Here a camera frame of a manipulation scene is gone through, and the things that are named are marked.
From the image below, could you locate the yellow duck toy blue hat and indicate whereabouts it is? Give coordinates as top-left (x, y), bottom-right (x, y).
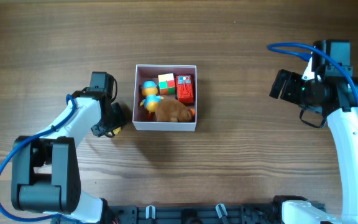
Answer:
top-left (139, 80), bottom-right (164, 120)

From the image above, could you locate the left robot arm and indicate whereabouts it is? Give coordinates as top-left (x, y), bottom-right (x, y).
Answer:
top-left (11, 72), bottom-right (126, 223)

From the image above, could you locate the colourful puzzle cube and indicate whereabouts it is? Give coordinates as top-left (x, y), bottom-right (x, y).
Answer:
top-left (158, 73), bottom-right (176, 95)

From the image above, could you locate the yellow round fan wheel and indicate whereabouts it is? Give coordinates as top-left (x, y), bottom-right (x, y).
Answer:
top-left (113, 127), bottom-right (121, 135)

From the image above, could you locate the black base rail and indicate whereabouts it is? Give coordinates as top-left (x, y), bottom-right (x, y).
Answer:
top-left (99, 203), bottom-right (283, 224)

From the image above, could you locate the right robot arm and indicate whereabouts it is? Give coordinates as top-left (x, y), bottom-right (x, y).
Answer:
top-left (270, 70), bottom-right (358, 223)

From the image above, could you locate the blue cable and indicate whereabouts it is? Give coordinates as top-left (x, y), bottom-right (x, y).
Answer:
top-left (0, 93), bottom-right (77, 223)
top-left (266, 42), bottom-right (358, 194)

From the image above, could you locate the white cardboard box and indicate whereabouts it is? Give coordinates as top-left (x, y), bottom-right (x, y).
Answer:
top-left (132, 64), bottom-right (198, 131)

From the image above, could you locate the brown plush bear with orange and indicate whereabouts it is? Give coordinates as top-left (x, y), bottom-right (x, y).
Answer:
top-left (155, 99), bottom-right (195, 123)

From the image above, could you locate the left blue cable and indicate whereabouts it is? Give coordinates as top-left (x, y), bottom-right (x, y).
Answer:
top-left (0, 93), bottom-right (77, 223)

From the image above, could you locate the right blue cable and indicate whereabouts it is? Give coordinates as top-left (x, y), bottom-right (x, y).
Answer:
top-left (266, 42), bottom-right (358, 194)

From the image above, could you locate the red toy truck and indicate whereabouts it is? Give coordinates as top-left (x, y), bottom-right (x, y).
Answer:
top-left (175, 75), bottom-right (195, 105)

